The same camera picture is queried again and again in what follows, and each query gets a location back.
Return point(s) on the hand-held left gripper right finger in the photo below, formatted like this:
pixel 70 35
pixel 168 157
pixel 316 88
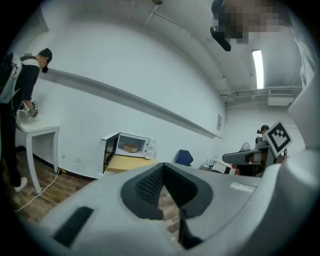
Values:
pixel 225 195

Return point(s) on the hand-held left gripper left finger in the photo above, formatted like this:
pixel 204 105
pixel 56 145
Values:
pixel 100 200

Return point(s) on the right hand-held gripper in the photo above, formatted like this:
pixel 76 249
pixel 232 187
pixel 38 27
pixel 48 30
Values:
pixel 278 138

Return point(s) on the white refrigerator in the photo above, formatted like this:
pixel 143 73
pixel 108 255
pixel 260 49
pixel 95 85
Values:
pixel 150 143

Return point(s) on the person's right hand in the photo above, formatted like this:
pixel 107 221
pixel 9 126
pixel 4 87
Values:
pixel 263 158

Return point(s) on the black standing fan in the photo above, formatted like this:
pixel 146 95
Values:
pixel 245 147

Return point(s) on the white router with antennas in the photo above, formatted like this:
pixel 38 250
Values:
pixel 210 164

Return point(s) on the small yellow black device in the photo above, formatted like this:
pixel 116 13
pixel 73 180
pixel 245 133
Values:
pixel 63 171

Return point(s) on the blue chair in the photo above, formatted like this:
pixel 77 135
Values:
pixel 183 156

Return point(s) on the white ceiling pipes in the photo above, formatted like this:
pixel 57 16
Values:
pixel 240 93

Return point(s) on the white air conditioner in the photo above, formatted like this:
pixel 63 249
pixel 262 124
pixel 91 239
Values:
pixel 280 97

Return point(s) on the long ceiling light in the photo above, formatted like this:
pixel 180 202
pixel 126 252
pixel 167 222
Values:
pixel 258 70

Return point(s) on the white table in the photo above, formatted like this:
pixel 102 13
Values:
pixel 40 127

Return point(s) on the person's head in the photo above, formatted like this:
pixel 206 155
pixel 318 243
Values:
pixel 250 20

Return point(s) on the framed wall notice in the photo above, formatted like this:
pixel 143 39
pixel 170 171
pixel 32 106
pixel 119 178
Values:
pixel 219 122

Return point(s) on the white wall socket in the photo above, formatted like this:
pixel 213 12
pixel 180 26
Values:
pixel 63 155
pixel 78 158

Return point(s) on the black head-worn camera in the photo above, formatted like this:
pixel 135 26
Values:
pixel 222 41

